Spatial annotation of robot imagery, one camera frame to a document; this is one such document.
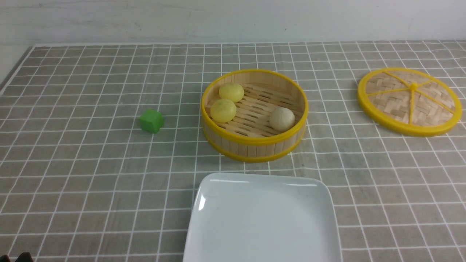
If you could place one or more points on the bamboo steamer lid yellow rim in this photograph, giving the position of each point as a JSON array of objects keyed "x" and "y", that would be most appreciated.
[{"x": 409, "y": 102}]

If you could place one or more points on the yellow steamed bun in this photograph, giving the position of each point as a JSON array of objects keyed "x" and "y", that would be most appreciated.
[
  {"x": 223, "y": 110},
  {"x": 231, "y": 91}
]

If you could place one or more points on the bamboo steamer basket yellow rim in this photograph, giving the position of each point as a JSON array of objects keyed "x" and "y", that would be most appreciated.
[{"x": 248, "y": 137}]

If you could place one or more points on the grey checked tablecloth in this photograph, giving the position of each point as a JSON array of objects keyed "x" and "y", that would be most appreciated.
[{"x": 81, "y": 182}]

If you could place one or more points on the yellow steamed bun rear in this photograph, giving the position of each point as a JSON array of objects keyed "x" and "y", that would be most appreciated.
[{"x": 231, "y": 91}]

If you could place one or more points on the pale white steamed bun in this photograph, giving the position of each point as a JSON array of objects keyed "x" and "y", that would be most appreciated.
[{"x": 282, "y": 119}]

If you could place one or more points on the green cube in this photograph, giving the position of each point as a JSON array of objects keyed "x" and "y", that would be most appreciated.
[{"x": 151, "y": 121}]

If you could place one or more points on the yellow steamed bun front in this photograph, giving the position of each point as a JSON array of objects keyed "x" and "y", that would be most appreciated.
[{"x": 223, "y": 110}]

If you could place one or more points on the black object at corner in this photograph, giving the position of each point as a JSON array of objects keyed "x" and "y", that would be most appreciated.
[{"x": 24, "y": 257}]

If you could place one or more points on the white rectangular plate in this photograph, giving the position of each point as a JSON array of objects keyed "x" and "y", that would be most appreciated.
[{"x": 262, "y": 218}]

